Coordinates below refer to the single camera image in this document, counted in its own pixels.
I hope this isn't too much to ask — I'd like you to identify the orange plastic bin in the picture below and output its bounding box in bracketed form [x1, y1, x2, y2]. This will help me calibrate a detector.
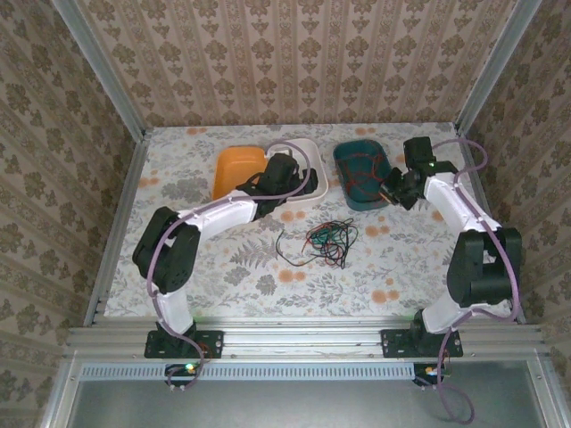
[211, 145, 269, 202]

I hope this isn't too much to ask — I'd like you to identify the aluminium corner post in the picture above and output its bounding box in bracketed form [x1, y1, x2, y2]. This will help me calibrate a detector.
[51, 0, 148, 140]
[452, 0, 543, 135]

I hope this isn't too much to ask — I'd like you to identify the thin black cable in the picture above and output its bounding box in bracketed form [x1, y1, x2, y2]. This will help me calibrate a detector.
[275, 218, 360, 270]
[311, 220, 358, 268]

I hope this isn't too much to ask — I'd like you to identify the aluminium cross rail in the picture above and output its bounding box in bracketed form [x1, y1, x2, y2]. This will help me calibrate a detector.
[66, 317, 552, 360]

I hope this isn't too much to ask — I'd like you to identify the grey metal sheet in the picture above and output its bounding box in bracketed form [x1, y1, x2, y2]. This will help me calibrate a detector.
[66, 378, 552, 428]

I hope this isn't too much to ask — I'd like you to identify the floral table covering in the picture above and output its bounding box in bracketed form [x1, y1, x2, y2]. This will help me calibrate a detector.
[104, 123, 500, 320]

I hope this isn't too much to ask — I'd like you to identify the small circuit board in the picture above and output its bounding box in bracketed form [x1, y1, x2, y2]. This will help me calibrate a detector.
[163, 363, 202, 388]
[413, 363, 452, 388]

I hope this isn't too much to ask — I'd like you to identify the teal plastic bin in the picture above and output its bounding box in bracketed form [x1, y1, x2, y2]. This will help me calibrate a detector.
[332, 139, 396, 212]

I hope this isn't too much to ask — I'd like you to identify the thin green cable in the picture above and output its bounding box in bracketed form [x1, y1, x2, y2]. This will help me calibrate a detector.
[307, 225, 358, 251]
[311, 226, 349, 251]

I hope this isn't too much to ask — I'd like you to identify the grey slotted cable duct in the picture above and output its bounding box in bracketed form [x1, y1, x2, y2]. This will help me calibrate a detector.
[82, 361, 416, 382]

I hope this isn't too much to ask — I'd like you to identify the aluminium table side rail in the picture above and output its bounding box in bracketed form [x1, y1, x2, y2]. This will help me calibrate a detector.
[83, 133, 149, 329]
[457, 131, 527, 325]

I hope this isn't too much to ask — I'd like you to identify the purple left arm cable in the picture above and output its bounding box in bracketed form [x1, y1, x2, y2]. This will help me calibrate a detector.
[146, 140, 313, 393]

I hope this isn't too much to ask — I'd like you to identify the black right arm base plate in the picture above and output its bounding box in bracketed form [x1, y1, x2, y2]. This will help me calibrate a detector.
[380, 328, 464, 359]

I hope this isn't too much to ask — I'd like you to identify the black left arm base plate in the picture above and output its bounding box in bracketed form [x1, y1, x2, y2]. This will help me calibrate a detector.
[145, 328, 224, 359]

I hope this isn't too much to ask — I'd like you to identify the white plastic bin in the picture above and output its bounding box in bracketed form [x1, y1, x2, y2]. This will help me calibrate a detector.
[266, 137, 330, 209]

